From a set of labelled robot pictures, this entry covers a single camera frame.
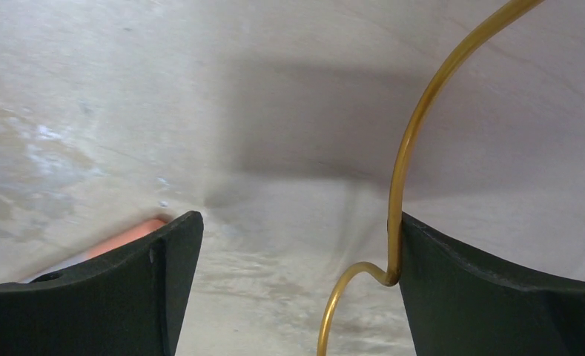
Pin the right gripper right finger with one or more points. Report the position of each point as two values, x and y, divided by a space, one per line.
461 300

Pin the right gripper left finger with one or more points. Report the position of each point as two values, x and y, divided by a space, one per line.
128 301

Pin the grey orange highlighter marker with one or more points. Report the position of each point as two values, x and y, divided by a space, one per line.
124 237

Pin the gold wire glass rack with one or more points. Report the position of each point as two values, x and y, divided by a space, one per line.
390 276

